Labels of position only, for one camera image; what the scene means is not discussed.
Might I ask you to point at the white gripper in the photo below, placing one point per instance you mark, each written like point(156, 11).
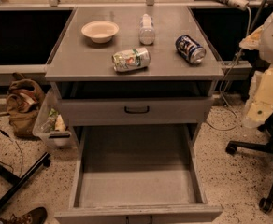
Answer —
point(260, 105)

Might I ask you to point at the green white 7up can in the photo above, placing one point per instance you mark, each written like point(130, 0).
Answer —
point(130, 60)

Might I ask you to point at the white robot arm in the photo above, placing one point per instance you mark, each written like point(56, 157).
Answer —
point(266, 43)

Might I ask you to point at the blue pepsi can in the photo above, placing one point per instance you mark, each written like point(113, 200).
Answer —
point(190, 50)

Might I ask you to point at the grey drawer cabinet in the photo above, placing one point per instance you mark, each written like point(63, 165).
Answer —
point(82, 69)

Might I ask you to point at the closed grey top drawer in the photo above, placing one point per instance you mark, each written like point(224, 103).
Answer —
point(79, 112)

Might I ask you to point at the open grey middle drawer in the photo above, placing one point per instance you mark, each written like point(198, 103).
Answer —
point(137, 174)

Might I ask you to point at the white paper bowl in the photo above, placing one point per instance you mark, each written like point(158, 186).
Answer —
point(100, 31)

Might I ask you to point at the clear plastic storage bin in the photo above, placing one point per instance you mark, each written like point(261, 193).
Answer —
point(50, 127)

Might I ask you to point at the brown fabric bag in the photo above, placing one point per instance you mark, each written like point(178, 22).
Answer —
point(24, 100)

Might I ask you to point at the brown shoe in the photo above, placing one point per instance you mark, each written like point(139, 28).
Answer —
point(35, 216)

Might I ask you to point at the black metal stand legs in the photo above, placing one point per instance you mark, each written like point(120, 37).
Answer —
point(18, 181)

